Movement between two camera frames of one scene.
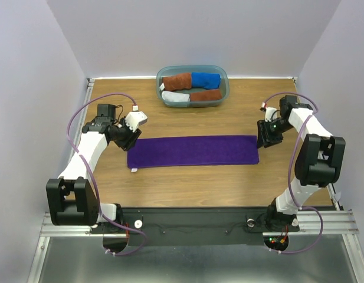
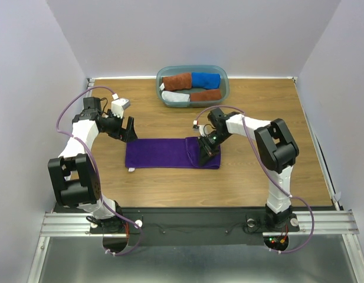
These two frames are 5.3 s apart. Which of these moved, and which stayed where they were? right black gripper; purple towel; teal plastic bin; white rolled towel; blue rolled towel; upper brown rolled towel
Moved: purple towel; right black gripper
Stayed: upper brown rolled towel; teal plastic bin; blue rolled towel; white rolled towel
